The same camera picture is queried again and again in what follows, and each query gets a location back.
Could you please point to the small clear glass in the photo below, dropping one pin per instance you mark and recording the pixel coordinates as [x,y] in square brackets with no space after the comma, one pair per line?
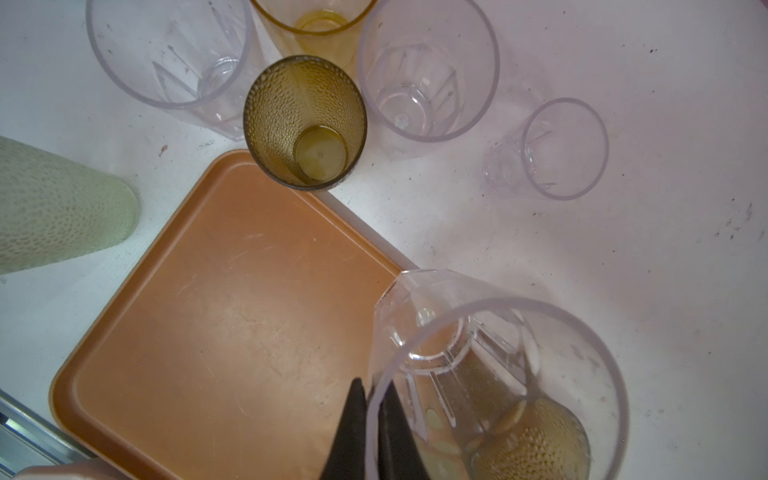
[560,153]

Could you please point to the clear glass back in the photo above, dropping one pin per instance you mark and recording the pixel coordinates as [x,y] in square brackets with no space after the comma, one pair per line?
[428,72]

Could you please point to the brown textured cup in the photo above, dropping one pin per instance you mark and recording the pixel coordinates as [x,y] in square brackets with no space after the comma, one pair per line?
[538,439]

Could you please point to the clear faceted glass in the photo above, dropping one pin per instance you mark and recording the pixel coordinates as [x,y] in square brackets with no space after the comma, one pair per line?
[462,352]

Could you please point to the orange plastic tray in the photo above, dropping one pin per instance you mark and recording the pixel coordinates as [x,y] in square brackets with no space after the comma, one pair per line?
[229,350]

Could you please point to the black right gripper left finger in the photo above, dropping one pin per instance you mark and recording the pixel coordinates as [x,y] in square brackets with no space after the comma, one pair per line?
[346,457]

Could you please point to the clear wide glass left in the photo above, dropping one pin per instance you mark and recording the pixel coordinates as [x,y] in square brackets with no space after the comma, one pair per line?
[195,60]

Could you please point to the yellow amber glass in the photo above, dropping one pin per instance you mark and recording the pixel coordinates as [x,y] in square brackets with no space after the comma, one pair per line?
[329,29]

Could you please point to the olive textured cup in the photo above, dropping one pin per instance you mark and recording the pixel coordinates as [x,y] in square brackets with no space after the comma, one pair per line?
[305,123]

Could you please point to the pale yellow frosted cup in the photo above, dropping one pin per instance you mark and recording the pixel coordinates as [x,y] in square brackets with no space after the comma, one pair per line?
[54,209]

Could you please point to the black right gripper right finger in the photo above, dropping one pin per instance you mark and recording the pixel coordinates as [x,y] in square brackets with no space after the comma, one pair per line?
[398,455]

